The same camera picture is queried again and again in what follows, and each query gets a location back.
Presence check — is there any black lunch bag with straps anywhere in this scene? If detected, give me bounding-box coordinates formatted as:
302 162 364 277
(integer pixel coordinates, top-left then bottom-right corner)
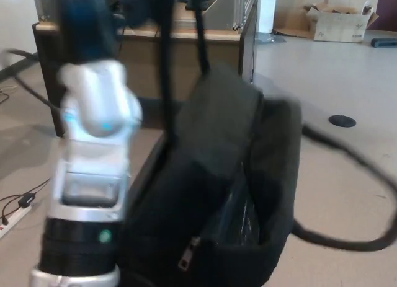
115 0 397 287

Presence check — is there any dark desk with beige top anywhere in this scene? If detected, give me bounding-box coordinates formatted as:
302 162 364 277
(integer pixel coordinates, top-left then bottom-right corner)
32 0 259 139

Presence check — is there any clear plastic bag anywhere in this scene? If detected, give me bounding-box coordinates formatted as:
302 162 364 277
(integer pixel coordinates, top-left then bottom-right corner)
255 32 285 45

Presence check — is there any black round floor cover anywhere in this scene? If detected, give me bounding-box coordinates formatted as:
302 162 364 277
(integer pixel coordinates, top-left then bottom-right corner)
329 114 357 128

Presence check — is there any flattened brown cardboard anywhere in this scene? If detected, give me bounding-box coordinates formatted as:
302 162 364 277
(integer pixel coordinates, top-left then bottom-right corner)
272 12 314 38

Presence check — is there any open cardboard box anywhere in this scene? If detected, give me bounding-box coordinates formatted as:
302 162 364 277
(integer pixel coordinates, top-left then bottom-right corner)
305 2 380 43

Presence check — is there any black power adapter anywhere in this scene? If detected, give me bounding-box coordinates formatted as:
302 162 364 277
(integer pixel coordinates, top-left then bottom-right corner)
17 192 37 208

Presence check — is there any white power strip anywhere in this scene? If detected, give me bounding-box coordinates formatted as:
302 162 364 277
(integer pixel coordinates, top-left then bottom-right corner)
0 204 33 239

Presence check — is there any dark blue flat object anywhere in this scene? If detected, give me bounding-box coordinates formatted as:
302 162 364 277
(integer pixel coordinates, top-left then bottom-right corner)
371 37 397 48

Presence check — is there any black cable on desk side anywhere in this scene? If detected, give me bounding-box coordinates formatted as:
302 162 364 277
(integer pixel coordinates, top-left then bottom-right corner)
249 0 260 83

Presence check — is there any aluminium profile frame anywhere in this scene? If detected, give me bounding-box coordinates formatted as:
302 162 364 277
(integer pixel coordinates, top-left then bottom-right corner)
37 0 259 32

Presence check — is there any black plug cable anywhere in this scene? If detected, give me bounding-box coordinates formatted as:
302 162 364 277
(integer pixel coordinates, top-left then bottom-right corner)
0 194 24 226

